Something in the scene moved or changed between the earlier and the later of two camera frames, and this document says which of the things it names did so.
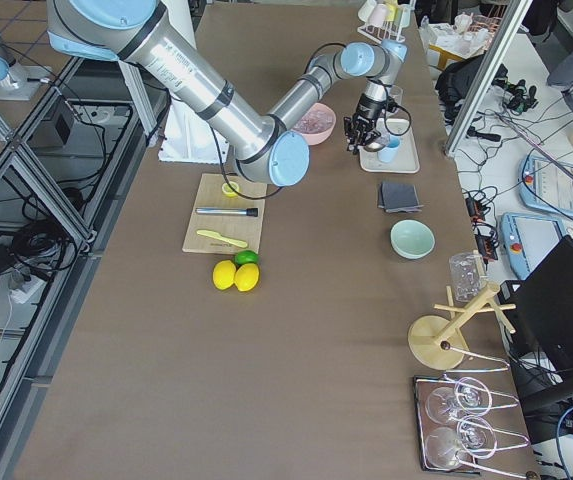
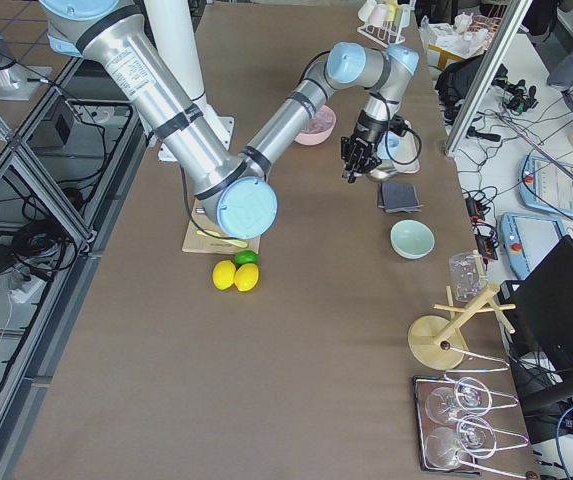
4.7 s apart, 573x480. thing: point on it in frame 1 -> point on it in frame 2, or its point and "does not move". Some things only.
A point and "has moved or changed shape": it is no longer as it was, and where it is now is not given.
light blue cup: x=389 y=153 does not move
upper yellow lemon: x=224 y=274 does not move
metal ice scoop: x=374 y=146 has moved or changed shape
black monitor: x=560 y=307 does not move
